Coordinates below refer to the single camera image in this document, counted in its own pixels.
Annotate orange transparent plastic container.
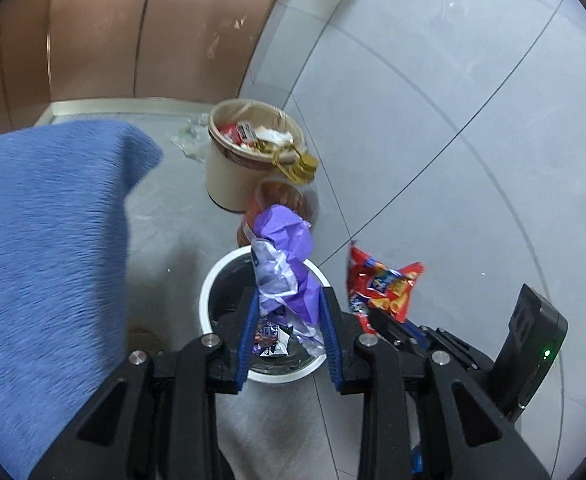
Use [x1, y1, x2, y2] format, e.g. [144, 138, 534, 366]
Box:
[237, 177, 320, 247]

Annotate dark red snack wrapper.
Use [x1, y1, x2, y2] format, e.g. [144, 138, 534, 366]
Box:
[254, 321, 290, 357]

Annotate white trash bin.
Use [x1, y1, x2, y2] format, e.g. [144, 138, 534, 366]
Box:
[199, 246, 331, 386]

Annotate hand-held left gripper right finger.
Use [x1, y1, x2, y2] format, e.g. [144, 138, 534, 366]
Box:
[319, 285, 549, 480]

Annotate blue terry towel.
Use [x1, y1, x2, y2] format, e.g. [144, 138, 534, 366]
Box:
[0, 120, 165, 466]

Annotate red snack bag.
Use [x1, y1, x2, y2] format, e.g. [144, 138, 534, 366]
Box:
[347, 242, 425, 336]

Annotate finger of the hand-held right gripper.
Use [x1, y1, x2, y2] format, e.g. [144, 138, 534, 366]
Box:
[368, 309, 494, 386]

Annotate purple plastic bag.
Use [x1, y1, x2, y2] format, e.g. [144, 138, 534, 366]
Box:
[250, 204, 326, 356]

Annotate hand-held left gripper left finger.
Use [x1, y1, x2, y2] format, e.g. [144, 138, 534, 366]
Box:
[28, 285, 261, 480]

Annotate white crumpled paper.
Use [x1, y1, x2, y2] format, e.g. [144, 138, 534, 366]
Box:
[255, 129, 295, 147]

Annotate beige trash bin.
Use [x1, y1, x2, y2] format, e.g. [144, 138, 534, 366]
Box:
[205, 100, 306, 213]

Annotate clear crumpled plastic film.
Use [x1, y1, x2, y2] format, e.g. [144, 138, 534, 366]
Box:
[170, 112, 211, 161]

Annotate gold metallic lids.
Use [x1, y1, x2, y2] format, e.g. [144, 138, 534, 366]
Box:
[272, 145, 319, 185]

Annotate copper cabinet front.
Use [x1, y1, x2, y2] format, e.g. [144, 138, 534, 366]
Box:
[0, 0, 299, 143]

